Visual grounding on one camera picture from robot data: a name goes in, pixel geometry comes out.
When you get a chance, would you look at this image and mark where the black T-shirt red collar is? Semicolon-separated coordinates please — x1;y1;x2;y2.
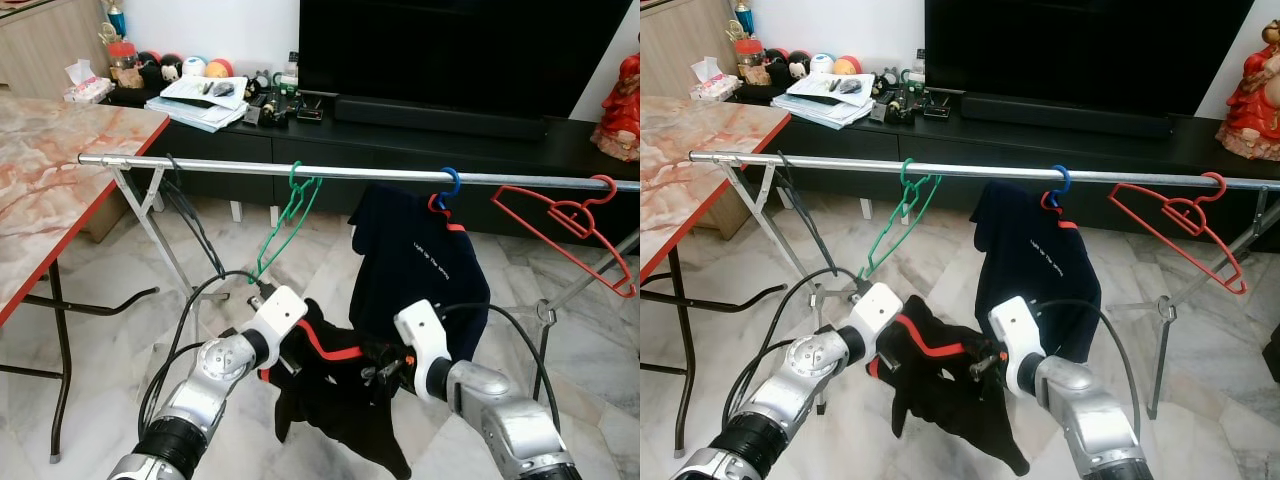
868;305;1031;476
258;298;421;479

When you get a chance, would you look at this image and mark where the white tissue pack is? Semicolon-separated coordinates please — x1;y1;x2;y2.
690;57;741;101
62;60;114;104

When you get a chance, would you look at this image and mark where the marble-top folding table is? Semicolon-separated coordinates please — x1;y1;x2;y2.
0;95;171;463
640;95;793;459

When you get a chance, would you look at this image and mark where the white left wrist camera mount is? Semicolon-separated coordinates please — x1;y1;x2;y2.
243;285;309;346
850;282;904;356

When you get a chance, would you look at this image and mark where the black flat-screen television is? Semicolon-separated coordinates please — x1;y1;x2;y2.
923;0;1256;116
298;0;633;119

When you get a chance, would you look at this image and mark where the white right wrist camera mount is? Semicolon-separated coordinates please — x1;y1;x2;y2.
393;298;448;401
988;295;1043;396

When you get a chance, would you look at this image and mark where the green plastic hanger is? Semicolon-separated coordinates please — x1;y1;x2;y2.
862;160;943;281
248;163;326;283

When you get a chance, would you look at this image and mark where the light wooden cabinet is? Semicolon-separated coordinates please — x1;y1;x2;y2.
0;0;113;101
640;0;741;99

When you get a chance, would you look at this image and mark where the red laughing Buddha statue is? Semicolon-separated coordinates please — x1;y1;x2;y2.
592;52;641;163
1215;18;1280;163

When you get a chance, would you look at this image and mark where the navy T-shirt white print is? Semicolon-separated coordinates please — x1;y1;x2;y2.
970;180;1103;363
348;183;491;361

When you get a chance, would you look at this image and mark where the red-lidded glass jar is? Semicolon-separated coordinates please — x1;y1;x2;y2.
735;38;766;86
108;40;139;88

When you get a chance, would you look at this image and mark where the black TV console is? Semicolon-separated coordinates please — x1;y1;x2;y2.
105;88;641;246
735;88;1280;246

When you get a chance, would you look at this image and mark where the black soundbar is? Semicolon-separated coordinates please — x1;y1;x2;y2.
335;95;549;141

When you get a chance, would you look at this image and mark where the black wire hanger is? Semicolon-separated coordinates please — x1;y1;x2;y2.
160;155;226;281
775;152;836;276

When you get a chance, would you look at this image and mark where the silver clothes rack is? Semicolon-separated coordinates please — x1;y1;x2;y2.
688;148;1280;421
78;152;641;401

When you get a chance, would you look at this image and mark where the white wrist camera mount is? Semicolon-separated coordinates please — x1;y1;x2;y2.
988;295;1043;396
243;285;309;346
393;298;448;401
850;282;904;356

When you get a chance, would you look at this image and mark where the red plastic hanger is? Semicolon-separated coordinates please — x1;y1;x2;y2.
1108;172;1251;296
492;175;638;299

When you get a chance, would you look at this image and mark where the white paper stack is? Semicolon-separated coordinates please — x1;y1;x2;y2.
770;72;876;129
145;75;251;133

